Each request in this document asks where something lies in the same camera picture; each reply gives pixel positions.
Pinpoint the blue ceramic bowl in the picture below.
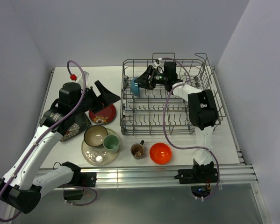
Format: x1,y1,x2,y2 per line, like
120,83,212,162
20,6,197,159
130,77,140,97

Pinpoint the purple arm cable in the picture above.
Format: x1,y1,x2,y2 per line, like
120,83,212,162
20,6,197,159
157,57,221,200
0,60,98,222

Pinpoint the orange plastic bowl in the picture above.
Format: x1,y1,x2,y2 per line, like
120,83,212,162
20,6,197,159
149,142,172,165

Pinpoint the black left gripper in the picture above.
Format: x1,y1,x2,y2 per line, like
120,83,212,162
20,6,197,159
71,80,120,116

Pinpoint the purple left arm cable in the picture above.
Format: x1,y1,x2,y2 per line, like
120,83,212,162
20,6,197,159
0,60,98,222

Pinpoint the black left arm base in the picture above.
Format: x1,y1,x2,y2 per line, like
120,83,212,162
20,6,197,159
61,172,98,204

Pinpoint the dark brown mug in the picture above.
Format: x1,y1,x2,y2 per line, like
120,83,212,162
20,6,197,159
130,140,145,160

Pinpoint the black floral square plate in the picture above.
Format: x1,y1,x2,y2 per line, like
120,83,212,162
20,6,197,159
60,113,91,142

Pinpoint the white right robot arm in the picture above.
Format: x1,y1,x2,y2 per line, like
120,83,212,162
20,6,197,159
135,60,219,182

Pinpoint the aluminium frame rail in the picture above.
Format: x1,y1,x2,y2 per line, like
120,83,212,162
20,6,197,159
14,163,271,224

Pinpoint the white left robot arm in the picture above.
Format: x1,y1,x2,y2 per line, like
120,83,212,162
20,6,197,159
0,81,121,214

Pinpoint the light green cup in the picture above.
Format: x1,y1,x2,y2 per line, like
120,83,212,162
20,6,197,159
103,135,120,154

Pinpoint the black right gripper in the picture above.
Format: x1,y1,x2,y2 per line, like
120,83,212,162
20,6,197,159
134,65,168,91

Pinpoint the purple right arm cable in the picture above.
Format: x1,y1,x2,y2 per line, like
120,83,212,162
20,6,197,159
157,57,221,200

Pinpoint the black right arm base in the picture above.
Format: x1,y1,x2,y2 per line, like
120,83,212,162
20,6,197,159
174,162,220,201

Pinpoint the red floral round plate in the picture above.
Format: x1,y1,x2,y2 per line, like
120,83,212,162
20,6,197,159
88,105,117,125

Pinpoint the dark bowl beige inside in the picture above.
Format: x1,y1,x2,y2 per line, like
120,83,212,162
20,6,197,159
84,125,108,147

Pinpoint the clear glass cup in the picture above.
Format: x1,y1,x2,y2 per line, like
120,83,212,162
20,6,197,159
89,149,104,163

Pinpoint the grey wire dish rack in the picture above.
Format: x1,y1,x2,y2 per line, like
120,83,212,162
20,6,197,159
120,53,226,135

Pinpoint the large cream round plate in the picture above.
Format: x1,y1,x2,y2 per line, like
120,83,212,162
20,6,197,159
81,128,122,166

